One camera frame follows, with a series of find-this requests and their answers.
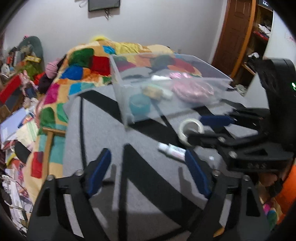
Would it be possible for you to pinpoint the brown wooden door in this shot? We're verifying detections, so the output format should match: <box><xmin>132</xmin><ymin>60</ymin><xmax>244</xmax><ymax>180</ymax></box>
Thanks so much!
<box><xmin>212</xmin><ymin>0</ymin><xmax>256</xmax><ymax>78</ymax></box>

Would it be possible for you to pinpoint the clear plastic storage box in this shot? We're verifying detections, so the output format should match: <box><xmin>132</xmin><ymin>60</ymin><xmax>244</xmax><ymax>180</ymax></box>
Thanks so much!
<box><xmin>109</xmin><ymin>53</ymin><xmax>232</xmax><ymax>126</ymax></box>

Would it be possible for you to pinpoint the grey black patterned blanket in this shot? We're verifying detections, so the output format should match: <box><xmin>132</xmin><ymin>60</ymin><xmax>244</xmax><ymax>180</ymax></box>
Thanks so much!
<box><xmin>63</xmin><ymin>86</ymin><xmax>261</xmax><ymax>240</ymax></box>

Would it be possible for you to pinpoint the pink rabbit water bottle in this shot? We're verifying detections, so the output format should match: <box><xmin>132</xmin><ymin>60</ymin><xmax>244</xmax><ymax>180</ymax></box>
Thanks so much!
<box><xmin>19</xmin><ymin>70</ymin><xmax>38</xmax><ymax>99</ymax></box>

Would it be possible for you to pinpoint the small wall monitor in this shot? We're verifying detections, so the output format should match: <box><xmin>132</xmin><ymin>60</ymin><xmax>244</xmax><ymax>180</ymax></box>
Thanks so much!
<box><xmin>88</xmin><ymin>0</ymin><xmax>120</xmax><ymax>12</ymax></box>

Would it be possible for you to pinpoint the white pill bottle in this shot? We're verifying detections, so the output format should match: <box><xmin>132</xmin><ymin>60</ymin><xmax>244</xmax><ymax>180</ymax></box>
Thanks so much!
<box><xmin>151</xmin><ymin>75</ymin><xmax>171</xmax><ymax>81</ymax></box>

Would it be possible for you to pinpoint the colorful patchwork quilt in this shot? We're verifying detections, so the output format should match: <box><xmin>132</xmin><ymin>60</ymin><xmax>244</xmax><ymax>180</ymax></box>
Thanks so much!
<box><xmin>23</xmin><ymin>39</ymin><xmax>202</xmax><ymax>202</ymax></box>

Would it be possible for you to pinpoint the white sliding wardrobe door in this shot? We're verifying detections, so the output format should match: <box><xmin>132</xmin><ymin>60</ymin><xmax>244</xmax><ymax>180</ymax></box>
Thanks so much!
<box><xmin>244</xmin><ymin>11</ymin><xmax>295</xmax><ymax>108</ymax></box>

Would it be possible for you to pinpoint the grey green neck pillow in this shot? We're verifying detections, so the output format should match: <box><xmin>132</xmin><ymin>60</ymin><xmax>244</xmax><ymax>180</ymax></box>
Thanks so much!
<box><xmin>17</xmin><ymin>36</ymin><xmax>45</xmax><ymax>68</ymax></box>

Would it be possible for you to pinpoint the pink knit hat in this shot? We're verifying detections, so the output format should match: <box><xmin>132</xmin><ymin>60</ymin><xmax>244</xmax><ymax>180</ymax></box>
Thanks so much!
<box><xmin>45</xmin><ymin>58</ymin><xmax>61</xmax><ymax>79</ymax></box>

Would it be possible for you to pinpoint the person's hand on handle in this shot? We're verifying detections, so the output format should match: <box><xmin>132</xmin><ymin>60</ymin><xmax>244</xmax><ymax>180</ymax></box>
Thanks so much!
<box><xmin>259</xmin><ymin>161</ymin><xmax>295</xmax><ymax>197</ymax></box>

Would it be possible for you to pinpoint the red box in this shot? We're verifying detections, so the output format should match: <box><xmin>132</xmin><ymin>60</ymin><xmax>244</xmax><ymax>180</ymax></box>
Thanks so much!
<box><xmin>0</xmin><ymin>75</ymin><xmax>21</xmax><ymax>104</ymax></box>

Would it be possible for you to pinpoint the blue white booklet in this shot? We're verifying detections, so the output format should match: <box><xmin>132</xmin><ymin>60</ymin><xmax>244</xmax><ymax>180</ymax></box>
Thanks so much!
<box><xmin>1</xmin><ymin>108</ymin><xmax>29</xmax><ymax>143</ymax></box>

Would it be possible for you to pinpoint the white ointment tube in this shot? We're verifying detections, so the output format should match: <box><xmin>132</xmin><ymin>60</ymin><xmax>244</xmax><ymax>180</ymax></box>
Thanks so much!
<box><xmin>158</xmin><ymin>143</ymin><xmax>186</xmax><ymax>161</ymax></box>

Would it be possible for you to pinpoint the yellow pillow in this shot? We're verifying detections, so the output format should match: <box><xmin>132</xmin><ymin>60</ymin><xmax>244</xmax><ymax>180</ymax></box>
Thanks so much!
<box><xmin>90</xmin><ymin>35</ymin><xmax>108</xmax><ymax>42</ymax></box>

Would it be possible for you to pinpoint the mint green lotion bottle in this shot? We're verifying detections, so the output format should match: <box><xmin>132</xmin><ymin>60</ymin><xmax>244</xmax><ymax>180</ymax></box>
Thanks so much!
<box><xmin>148</xmin><ymin>84</ymin><xmax>174</xmax><ymax>100</ymax></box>

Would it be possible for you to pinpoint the teal tape roll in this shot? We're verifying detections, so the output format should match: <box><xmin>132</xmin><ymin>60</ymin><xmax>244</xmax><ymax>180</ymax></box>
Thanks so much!
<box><xmin>129</xmin><ymin>94</ymin><xmax>151</xmax><ymax>115</ymax></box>

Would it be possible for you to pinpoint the wooden back scratcher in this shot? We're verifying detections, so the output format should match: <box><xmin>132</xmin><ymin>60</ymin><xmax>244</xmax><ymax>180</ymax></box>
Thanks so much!
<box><xmin>42</xmin><ymin>127</ymin><xmax>66</xmax><ymax>181</ymax></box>

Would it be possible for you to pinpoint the wooden wardrobe shelf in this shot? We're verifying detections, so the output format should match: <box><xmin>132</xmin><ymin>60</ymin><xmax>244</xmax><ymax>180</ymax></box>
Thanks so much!
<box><xmin>231</xmin><ymin>1</ymin><xmax>273</xmax><ymax>88</ymax></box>

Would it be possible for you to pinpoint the white gauze tape roll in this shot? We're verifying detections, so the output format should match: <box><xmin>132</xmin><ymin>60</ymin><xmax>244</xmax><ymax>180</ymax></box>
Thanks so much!
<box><xmin>177</xmin><ymin>118</ymin><xmax>204</xmax><ymax>147</ymax></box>

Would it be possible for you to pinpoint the pink rope bundle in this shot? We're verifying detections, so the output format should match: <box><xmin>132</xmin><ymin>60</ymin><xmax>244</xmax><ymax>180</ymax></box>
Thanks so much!
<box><xmin>169</xmin><ymin>71</ymin><xmax>216</xmax><ymax>103</ymax></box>

